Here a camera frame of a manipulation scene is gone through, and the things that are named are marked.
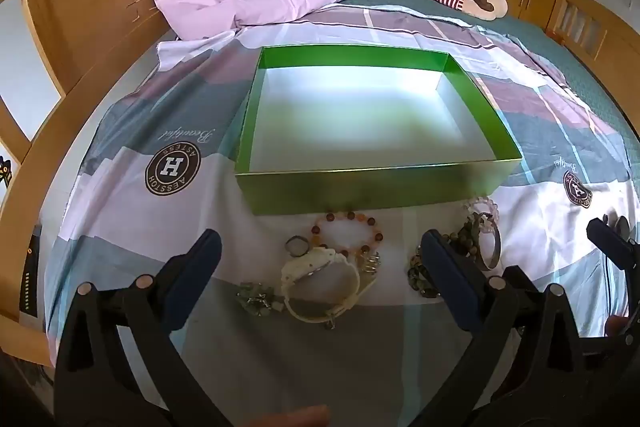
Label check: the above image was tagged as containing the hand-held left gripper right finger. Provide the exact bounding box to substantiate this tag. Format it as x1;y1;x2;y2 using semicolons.
421;229;596;427

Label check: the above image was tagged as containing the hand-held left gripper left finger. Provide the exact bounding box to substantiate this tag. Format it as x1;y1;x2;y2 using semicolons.
52;228;242;427

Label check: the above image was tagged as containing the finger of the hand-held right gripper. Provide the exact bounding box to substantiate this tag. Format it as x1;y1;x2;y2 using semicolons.
586;214;640;274

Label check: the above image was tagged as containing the grey-brown bead bracelet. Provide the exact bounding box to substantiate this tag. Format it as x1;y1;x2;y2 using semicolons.
406;214;483;300

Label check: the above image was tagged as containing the silver metal bangle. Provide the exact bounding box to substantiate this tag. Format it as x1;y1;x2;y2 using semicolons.
474;214;502;271

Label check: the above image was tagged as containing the thin black cord loop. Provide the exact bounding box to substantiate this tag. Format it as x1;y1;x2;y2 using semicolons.
286;234;309;258

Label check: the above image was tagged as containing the cream white wrist watch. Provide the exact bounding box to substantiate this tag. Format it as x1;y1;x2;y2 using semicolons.
280;246;362;324

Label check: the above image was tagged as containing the green cardboard box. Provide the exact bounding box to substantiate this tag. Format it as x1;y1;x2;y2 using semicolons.
235;47;523;217

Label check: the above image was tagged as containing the person's left hand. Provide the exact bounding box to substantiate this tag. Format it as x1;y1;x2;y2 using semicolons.
259;405;332;427

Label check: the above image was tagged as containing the black electronic device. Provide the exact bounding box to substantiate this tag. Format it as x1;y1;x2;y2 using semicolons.
19;221;44;319

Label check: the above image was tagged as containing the wooden headboard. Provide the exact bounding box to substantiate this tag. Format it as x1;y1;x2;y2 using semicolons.
0;0;183;358

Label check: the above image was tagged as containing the green stone charm bracelet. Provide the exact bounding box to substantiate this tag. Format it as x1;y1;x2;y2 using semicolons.
236;282;283;314

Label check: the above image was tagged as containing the pink crystal bead bracelet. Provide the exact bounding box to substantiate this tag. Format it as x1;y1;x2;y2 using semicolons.
464;197;501;228

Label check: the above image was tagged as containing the orange bead bracelet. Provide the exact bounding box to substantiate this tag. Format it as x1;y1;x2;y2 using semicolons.
309;211;385;258

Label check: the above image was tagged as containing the wooden bed rail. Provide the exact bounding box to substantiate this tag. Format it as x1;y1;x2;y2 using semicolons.
547;0;640;90

